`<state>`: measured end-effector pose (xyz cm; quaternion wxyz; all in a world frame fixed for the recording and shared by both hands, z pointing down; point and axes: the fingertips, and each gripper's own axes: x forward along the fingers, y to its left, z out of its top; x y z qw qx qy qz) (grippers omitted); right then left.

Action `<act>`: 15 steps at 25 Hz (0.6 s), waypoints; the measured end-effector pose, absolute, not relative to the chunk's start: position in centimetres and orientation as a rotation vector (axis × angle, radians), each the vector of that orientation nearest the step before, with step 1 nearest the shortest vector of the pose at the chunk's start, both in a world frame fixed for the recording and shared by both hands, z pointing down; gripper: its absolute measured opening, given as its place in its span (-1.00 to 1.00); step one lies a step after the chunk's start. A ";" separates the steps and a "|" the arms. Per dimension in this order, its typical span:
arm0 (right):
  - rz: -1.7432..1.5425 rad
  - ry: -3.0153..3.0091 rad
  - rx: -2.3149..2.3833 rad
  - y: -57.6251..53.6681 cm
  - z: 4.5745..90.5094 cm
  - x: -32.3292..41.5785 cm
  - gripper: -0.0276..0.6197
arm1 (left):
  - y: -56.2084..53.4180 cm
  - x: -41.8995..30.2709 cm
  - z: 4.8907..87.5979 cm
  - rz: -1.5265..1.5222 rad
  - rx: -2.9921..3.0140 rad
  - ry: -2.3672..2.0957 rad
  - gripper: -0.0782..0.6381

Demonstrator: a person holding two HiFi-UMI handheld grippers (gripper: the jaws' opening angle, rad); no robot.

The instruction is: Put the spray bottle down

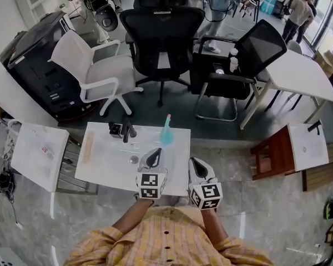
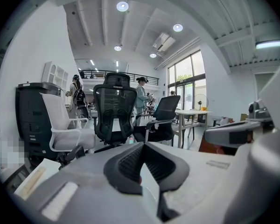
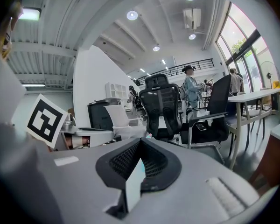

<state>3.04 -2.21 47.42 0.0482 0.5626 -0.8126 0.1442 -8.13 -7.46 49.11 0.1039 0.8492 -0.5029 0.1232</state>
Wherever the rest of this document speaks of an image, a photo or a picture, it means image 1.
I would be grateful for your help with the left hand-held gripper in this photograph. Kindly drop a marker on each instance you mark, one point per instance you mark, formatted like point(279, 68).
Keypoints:
point(150, 181)

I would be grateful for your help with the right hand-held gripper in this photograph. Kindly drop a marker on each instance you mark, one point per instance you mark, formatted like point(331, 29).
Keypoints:
point(208, 193)

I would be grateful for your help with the person's right forearm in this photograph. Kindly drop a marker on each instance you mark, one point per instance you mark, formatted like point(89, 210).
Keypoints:
point(213, 226)

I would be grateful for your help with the person's left forearm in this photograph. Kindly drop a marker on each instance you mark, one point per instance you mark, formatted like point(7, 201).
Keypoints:
point(130, 217)

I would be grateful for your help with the round metal drain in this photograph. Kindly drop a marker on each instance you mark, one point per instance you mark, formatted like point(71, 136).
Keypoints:
point(134, 158)

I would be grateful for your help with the white basin table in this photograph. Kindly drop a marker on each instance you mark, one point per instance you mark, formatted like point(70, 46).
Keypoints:
point(111, 162)

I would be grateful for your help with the small black box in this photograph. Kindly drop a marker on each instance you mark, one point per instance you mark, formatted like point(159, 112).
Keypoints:
point(115, 129)

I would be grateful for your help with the beige wooden strip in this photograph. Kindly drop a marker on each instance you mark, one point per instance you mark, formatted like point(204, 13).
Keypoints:
point(88, 148)

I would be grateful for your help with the wooden cabinet with white basin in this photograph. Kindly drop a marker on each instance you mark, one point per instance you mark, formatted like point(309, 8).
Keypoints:
point(274, 151)

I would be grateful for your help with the person's yellow plaid shirt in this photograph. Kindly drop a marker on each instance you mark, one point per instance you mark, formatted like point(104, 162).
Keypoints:
point(166, 245)

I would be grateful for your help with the metal rack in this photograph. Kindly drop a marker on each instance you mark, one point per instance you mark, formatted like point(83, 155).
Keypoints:
point(69, 173)

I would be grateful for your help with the white office chair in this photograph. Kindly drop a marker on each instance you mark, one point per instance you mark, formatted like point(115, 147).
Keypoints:
point(108, 73)

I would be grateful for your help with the red white label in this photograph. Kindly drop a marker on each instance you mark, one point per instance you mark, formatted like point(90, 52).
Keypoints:
point(47, 152)

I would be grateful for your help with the black phone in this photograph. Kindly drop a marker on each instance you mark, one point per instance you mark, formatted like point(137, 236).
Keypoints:
point(218, 68)

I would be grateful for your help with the small white basin stand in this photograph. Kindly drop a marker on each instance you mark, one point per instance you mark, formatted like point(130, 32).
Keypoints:
point(33, 154)

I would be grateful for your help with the wooden crate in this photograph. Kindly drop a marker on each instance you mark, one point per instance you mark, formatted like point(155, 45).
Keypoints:
point(322, 173)

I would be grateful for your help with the short black faucet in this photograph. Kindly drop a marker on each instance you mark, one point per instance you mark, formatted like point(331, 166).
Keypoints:
point(315, 127)

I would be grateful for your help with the black mesh office chair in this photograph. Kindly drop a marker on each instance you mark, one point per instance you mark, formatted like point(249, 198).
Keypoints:
point(161, 32)

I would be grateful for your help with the white desk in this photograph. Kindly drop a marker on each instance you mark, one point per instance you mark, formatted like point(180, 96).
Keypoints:
point(297, 76)

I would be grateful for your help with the black cantilever chair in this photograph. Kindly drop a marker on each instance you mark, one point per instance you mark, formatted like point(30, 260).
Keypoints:
point(261, 46)

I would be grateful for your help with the white curved faucet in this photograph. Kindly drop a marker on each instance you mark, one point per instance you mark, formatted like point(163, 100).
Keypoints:
point(14, 122)

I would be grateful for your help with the white power adapter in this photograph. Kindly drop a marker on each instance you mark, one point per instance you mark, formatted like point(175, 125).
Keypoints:
point(19, 225)

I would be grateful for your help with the marble patterned panel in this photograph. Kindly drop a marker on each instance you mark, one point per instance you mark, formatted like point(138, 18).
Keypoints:
point(4, 140)

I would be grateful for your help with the large black cabinet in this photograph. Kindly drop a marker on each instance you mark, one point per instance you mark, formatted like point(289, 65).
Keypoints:
point(39, 65)

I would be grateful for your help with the black white domed device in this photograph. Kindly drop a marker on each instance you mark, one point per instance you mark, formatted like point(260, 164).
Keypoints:
point(105, 18)

